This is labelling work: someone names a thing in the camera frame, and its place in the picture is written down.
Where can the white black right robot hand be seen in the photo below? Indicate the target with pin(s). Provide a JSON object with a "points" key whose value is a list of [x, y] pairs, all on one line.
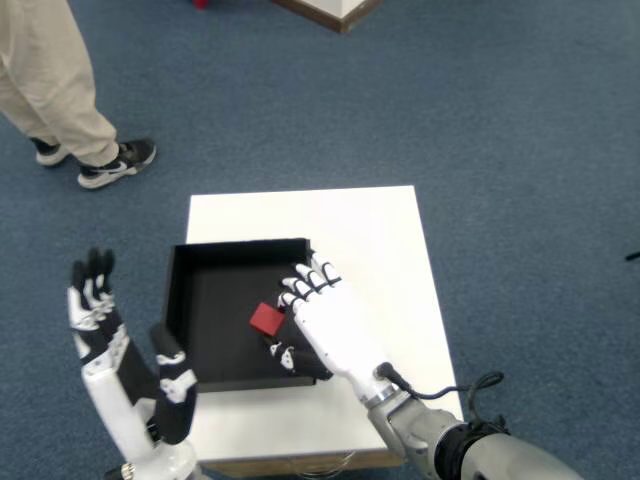
{"points": [[335, 325]]}

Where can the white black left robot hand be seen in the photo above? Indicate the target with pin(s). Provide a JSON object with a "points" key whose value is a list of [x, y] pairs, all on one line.
{"points": [[107, 395]]}

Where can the red cube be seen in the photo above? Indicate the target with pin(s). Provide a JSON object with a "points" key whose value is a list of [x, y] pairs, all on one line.
{"points": [[265, 319]]}

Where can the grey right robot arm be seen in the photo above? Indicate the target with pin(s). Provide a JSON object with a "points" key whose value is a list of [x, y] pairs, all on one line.
{"points": [[425, 425]]}

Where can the black open box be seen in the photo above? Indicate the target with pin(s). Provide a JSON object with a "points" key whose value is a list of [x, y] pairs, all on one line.
{"points": [[220, 310]]}

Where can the black left wrist connector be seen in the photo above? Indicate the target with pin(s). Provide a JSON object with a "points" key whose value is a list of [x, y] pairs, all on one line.
{"points": [[120, 472]]}

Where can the white square table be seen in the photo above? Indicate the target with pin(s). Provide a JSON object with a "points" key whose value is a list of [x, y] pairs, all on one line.
{"points": [[360, 225]]}

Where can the black white sneaker with swoosh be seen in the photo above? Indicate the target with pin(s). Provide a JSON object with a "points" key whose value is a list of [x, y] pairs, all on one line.
{"points": [[114, 167]]}

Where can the small black object on floor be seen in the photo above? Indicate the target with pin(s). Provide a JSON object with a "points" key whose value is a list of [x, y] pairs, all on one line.
{"points": [[633, 256]]}

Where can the beige trousers of person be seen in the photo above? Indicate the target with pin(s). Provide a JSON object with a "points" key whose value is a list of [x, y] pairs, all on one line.
{"points": [[50, 75]]}

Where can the small red object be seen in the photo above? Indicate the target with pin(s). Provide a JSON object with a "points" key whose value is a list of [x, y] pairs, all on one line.
{"points": [[202, 3]]}

